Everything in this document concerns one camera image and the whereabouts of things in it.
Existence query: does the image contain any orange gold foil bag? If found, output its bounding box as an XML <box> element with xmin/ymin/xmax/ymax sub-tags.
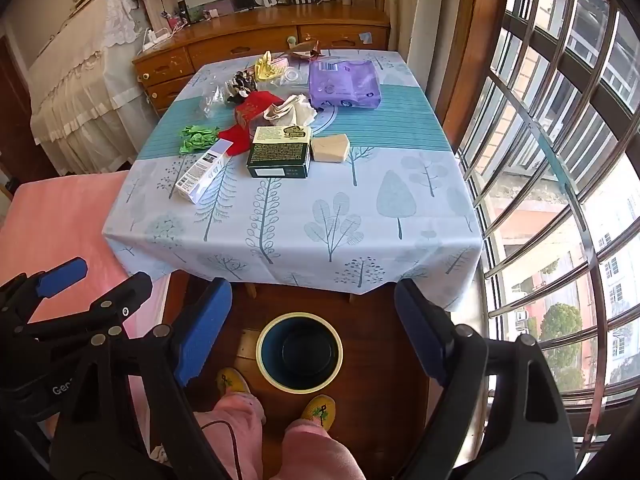
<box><xmin>289</xmin><ymin>39</ymin><xmax>323</xmax><ymax>61</ymax></box>

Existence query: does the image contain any tree print tablecloth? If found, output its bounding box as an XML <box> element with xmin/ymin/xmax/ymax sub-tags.
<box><xmin>101</xmin><ymin>49</ymin><xmax>484</xmax><ymax>313</ymax></box>

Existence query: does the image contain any clear plastic wrapper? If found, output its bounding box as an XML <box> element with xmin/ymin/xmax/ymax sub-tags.
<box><xmin>197</xmin><ymin>85</ymin><xmax>228</xmax><ymax>116</ymax></box>

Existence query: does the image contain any cream curtain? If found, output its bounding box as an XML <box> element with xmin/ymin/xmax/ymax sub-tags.
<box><xmin>384</xmin><ymin>0</ymin><xmax>417</xmax><ymax>56</ymax></box>

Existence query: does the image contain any white slim carton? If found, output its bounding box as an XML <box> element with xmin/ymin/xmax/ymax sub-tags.
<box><xmin>173</xmin><ymin>140</ymin><xmax>235</xmax><ymax>204</ymax></box>

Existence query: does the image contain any red cardboard box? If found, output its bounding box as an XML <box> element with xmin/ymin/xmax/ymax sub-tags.
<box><xmin>234</xmin><ymin>91</ymin><xmax>285</xmax><ymax>130</ymax></box>

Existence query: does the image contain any dark wooden door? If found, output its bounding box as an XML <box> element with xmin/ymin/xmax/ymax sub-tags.
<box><xmin>0</xmin><ymin>35</ymin><xmax>56</xmax><ymax>181</ymax></box>

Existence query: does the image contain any purple plastic pack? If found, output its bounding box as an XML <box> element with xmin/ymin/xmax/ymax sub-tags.
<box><xmin>307</xmin><ymin>59</ymin><xmax>383</xmax><ymax>110</ymax></box>

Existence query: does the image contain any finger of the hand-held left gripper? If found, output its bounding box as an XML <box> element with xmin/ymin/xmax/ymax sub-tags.
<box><xmin>0</xmin><ymin>257</ymin><xmax>89</xmax><ymax>321</ymax></box>
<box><xmin>15</xmin><ymin>272</ymin><xmax>153</xmax><ymax>346</ymax></box>

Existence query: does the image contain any white power strip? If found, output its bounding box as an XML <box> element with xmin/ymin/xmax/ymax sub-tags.
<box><xmin>142</xmin><ymin>30</ymin><xmax>173</xmax><ymax>51</ymax></box>

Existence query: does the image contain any yellow slipper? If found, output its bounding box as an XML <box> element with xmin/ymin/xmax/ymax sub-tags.
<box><xmin>301</xmin><ymin>395</ymin><xmax>337</xmax><ymax>431</ymax></box>
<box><xmin>216</xmin><ymin>367</ymin><xmax>252</xmax><ymax>396</ymax></box>

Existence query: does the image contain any dark green cardboard box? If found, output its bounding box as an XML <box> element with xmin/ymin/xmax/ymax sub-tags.
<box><xmin>246</xmin><ymin>125</ymin><xmax>313</xmax><ymax>180</ymax></box>

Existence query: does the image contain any cream lace furniture cover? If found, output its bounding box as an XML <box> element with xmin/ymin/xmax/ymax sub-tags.
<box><xmin>27</xmin><ymin>0</ymin><xmax>161</xmax><ymax>173</ymax></box>

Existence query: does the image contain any blue waste bin cream rim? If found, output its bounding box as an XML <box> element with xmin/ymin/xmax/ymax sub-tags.
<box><xmin>256</xmin><ymin>312</ymin><xmax>344</xmax><ymax>391</ymax></box>

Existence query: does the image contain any person's leg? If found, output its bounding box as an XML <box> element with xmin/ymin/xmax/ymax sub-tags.
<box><xmin>192</xmin><ymin>392</ymin><xmax>266</xmax><ymax>480</ymax></box>
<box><xmin>280</xmin><ymin>417</ymin><xmax>366</xmax><ymax>480</ymax></box>

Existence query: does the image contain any wooden window trim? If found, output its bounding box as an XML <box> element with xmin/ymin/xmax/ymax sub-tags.
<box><xmin>425</xmin><ymin>0</ymin><xmax>506</xmax><ymax>148</ymax></box>

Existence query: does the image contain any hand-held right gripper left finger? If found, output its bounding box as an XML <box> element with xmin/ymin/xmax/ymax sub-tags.
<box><xmin>50</xmin><ymin>277</ymin><xmax>233</xmax><ymax>480</ymax></box>

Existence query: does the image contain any black gold wrapper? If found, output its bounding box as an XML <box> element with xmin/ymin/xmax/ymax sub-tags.
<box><xmin>226</xmin><ymin>69</ymin><xmax>257</xmax><ymax>105</ymax></box>

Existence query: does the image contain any wooden dresser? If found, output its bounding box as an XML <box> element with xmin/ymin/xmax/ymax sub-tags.
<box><xmin>132</xmin><ymin>7</ymin><xmax>391</xmax><ymax>116</ymax></box>

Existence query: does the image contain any metal window grille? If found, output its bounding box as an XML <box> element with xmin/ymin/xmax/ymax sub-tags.
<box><xmin>450</xmin><ymin>0</ymin><xmax>640</xmax><ymax>461</ymax></box>

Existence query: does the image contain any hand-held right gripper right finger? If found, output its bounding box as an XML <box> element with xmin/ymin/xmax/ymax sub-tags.
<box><xmin>394</xmin><ymin>278</ymin><xmax>578</xmax><ymax>480</ymax></box>

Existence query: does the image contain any person's left leg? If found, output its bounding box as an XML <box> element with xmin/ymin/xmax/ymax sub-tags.
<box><xmin>192</xmin><ymin>392</ymin><xmax>266</xmax><ymax>480</ymax></box>

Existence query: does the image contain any green wrapper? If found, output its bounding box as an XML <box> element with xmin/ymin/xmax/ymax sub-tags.
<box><xmin>179</xmin><ymin>125</ymin><xmax>221</xmax><ymax>157</ymax></box>

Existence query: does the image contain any dark thin cable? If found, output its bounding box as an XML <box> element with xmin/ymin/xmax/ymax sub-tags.
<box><xmin>202</xmin><ymin>420</ymin><xmax>243</xmax><ymax>480</ymax></box>

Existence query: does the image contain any white tissue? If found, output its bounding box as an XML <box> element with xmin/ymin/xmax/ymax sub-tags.
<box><xmin>262</xmin><ymin>92</ymin><xmax>319</xmax><ymax>127</ymax></box>

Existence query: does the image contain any person's right leg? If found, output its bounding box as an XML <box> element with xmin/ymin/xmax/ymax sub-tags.
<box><xmin>280</xmin><ymin>417</ymin><xmax>366</xmax><ymax>480</ymax></box>

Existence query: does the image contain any red paper packet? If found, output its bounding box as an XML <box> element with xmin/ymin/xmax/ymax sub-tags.
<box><xmin>216</xmin><ymin>125</ymin><xmax>251</xmax><ymax>157</ymax></box>

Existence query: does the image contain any yellow wrapper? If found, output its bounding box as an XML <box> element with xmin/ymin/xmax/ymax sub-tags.
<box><xmin>254</xmin><ymin>51</ymin><xmax>281</xmax><ymax>83</ymax></box>

